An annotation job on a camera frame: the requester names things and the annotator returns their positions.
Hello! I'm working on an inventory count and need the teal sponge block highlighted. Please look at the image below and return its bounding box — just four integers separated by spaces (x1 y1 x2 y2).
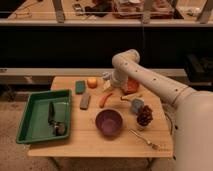
75 80 86 94

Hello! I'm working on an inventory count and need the black cable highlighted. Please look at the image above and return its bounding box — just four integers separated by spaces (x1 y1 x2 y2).
164 109 178 134

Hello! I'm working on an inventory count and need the wooden table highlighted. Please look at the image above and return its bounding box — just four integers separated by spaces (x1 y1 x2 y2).
28 78 173 158

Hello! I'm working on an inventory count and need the purple bowl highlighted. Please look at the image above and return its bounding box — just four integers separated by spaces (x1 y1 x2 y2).
95 109 123 136

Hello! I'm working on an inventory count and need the red bowl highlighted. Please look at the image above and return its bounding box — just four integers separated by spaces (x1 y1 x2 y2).
122 77 139 94

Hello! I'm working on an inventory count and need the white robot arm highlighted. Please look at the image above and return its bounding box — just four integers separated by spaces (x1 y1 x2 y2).
108 49 213 171

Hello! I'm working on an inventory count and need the brown pine cone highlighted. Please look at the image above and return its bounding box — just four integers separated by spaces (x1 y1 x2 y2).
136 105 153 129

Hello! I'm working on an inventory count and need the silver fork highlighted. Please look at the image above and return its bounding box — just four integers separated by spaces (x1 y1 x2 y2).
129 129 158 150

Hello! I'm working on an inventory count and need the orange round fruit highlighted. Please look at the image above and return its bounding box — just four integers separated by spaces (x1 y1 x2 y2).
87 77 98 89

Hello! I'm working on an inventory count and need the grey rectangular block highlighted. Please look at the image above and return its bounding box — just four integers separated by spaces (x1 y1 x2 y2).
80 92 91 110

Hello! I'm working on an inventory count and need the dark utensil in tray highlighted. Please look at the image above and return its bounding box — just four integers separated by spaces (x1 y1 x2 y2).
48 102 66 136

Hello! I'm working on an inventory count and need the green plastic tray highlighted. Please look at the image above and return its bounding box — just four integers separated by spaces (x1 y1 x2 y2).
16 90 72 144

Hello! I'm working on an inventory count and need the grey blue small object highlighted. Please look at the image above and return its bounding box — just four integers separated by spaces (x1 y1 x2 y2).
131 98 144 113

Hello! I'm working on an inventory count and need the yellow banana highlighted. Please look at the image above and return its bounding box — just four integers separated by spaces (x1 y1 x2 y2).
121 93 142 101

